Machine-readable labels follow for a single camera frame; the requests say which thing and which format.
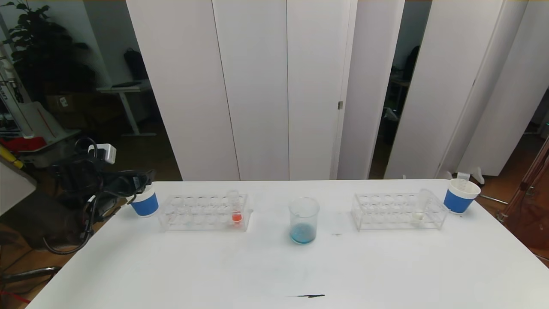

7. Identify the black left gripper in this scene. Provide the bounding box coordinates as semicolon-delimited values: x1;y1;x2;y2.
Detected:
103;169;156;197

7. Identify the clear acrylic test tube rack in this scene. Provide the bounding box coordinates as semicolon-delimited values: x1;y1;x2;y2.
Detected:
350;192;449;231
157;192;253;232

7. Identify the clear glass beaker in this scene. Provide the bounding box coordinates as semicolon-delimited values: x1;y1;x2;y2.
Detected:
288;197;320;245

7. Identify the test tube pale yellow pigment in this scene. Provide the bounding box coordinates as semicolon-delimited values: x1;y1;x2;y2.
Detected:
411;189;434;227

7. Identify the white paper cup blue sleeve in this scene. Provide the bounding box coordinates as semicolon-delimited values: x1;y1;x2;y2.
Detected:
443;178;481;214
129;185;159;218

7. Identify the white desk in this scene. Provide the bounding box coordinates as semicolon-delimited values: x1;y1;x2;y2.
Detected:
97;81;157;137

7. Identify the white machine base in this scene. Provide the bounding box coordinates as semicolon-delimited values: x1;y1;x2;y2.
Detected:
17;101;82;168

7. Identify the black backpack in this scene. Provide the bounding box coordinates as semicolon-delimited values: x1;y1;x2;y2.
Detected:
124;48;149;81

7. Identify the brown cardboard box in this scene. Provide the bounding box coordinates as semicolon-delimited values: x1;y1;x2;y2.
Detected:
45;94;85;113

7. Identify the yellow tool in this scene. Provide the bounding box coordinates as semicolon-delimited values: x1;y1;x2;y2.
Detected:
0;143;25;169

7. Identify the grey metal leg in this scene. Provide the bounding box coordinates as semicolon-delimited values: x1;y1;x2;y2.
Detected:
0;266;63;284

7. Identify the dark green potted plant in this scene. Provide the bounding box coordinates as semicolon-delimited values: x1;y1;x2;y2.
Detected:
2;0;97;103

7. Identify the white pole with lettering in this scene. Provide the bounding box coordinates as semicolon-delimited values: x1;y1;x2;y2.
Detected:
0;41;33;138

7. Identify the thin metal rod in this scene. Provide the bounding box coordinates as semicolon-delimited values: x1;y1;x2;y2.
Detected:
478;194;509;206

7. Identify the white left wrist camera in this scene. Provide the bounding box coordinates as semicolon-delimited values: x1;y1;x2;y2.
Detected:
88;144;117;165

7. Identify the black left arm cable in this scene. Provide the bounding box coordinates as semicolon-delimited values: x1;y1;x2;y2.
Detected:
75;137;99;157

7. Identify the red floor cable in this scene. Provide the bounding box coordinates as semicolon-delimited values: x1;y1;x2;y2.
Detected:
0;291;30;304

